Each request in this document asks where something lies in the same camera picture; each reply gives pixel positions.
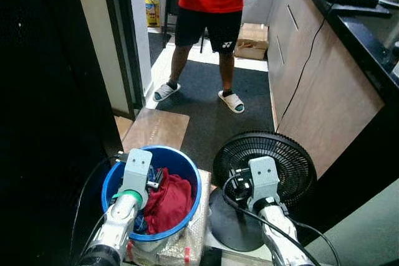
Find blue denim jeans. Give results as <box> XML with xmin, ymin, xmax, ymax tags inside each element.
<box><xmin>132</xmin><ymin>166</ymin><xmax>166</xmax><ymax>234</ymax></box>

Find red garment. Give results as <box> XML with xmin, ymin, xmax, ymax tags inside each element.
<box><xmin>143</xmin><ymin>168</ymin><xmax>195</xmax><ymax>235</ymax></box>

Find blue plastic bucket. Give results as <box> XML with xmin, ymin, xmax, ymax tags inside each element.
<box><xmin>102</xmin><ymin>146</ymin><xmax>203</xmax><ymax>242</ymax></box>

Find black floor fan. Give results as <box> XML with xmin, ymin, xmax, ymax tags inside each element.
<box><xmin>208</xmin><ymin>131</ymin><xmax>317</xmax><ymax>253</ymax></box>

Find brown wooden board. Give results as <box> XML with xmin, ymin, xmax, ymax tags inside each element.
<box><xmin>118</xmin><ymin>107</ymin><xmax>191</xmax><ymax>153</ymax></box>

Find bubble-wrapped box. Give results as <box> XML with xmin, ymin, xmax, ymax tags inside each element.
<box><xmin>128</xmin><ymin>169</ymin><xmax>213</xmax><ymax>266</ymax></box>

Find wood cabinet with black counter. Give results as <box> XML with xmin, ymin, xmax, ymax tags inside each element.
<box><xmin>266</xmin><ymin>0</ymin><xmax>399</xmax><ymax>178</ymax></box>

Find brown cardboard box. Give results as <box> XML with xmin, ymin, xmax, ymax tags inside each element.
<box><xmin>234</xmin><ymin>23</ymin><xmax>270</xmax><ymax>61</ymax></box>

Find black and white door jamb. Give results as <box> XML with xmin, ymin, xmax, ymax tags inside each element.
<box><xmin>100</xmin><ymin>0</ymin><xmax>152</xmax><ymax>118</ymax></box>

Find yellow bottle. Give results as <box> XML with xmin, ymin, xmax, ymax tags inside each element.
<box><xmin>145</xmin><ymin>0</ymin><xmax>161</xmax><ymax>29</ymax></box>

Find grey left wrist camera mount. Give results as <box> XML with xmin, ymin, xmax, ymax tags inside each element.
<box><xmin>122</xmin><ymin>149</ymin><xmax>154</xmax><ymax>201</ymax></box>

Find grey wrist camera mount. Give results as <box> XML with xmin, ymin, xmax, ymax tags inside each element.
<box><xmin>122</xmin><ymin>149</ymin><xmax>154</xmax><ymax>201</ymax></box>
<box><xmin>248</xmin><ymin>156</ymin><xmax>281</xmax><ymax>202</ymax></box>

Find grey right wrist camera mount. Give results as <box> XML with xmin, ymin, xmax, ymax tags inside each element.
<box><xmin>248</xmin><ymin>156</ymin><xmax>281</xmax><ymax>202</ymax></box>

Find thin black hanging cable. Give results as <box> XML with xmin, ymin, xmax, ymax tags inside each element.
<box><xmin>274</xmin><ymin>0</ymin><xmax>339</xmax><ymax>131</ymax></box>

